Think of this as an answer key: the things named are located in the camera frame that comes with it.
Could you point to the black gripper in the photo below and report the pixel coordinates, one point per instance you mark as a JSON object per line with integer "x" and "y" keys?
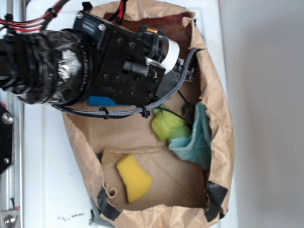
{"x": 123, "y": 61}

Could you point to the black taped robot arm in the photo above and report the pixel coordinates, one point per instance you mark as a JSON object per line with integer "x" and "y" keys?
{"x": 53, "y": 67}

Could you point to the small dark brown object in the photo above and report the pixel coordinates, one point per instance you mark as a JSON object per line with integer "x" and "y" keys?
{"x": 188, "y": 112}

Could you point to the green plush toy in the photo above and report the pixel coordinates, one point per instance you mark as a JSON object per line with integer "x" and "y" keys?
{"x": 167, "y": 124}

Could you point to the teal cloth towel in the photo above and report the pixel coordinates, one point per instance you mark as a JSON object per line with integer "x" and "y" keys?
{"x": 197, "y": 147}

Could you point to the blue rectangular block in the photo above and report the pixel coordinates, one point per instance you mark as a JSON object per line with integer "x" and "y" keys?
{"x": 100, "y": 101}

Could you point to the yellow sponge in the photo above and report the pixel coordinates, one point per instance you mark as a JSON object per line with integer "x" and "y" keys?
{"x": 137, "y": 181}

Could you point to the brown paper lined bin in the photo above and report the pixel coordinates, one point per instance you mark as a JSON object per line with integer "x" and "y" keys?
{"x": 182, "y": 195}

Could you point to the black metal bracket plate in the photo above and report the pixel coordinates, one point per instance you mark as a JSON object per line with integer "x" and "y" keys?
{"x": 6, "y": 138}

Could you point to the aluminium frame rail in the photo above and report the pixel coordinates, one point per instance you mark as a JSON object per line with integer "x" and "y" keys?
{"x": 11, "y": 180}

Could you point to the silver corner bracket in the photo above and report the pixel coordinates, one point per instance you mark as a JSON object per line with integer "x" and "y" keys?
{"x": 9, "y": 219}

